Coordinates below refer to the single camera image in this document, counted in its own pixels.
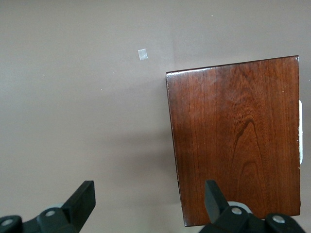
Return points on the dark brown wooden cabinet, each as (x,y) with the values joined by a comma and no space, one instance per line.
(233,136)

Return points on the small grey tape square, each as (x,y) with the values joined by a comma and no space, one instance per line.
(142,54)

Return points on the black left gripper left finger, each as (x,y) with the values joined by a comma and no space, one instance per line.
(73,211)

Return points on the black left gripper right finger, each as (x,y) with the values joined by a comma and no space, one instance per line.
(218,213)

